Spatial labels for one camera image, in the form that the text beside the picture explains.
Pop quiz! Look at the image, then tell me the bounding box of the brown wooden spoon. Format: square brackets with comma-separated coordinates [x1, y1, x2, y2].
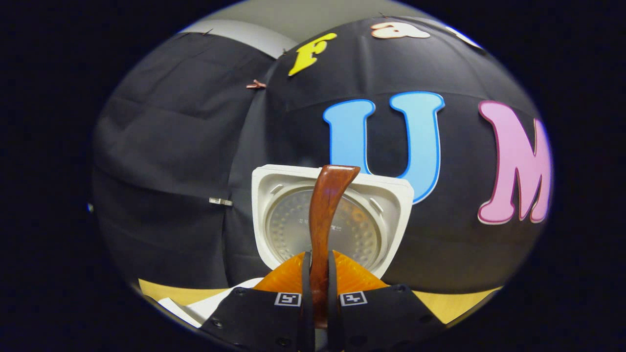
[308, 165, 361, 329]

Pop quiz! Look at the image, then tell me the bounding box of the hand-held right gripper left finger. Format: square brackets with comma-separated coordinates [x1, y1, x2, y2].
[201, 250, 313, 352]

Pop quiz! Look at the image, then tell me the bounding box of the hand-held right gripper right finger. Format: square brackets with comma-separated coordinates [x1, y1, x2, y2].
[327, 250, 447, 352]

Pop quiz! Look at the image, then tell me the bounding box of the white rice cooker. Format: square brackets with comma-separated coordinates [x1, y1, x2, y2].
[157, 164, 415, 328]

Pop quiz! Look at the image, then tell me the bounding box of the black backdrop cloth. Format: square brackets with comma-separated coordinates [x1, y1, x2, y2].
[90, 15, 553, 294]

